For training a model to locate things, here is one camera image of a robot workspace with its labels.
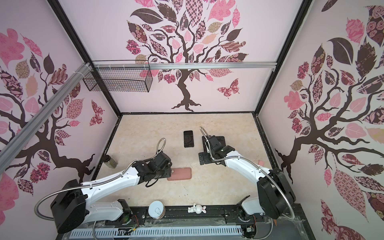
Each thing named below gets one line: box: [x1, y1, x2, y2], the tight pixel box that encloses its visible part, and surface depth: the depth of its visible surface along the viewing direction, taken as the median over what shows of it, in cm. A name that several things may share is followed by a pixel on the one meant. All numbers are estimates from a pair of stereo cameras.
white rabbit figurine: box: [187, 203, 207, 215], surface depth 75 cm
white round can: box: [148, 200, 166, 220], surface depth 73 cm
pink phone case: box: [167, 167, 192, 181], surface depth 91 cm
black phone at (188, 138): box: [183, 130, 194, 148], surface depth 109 cm
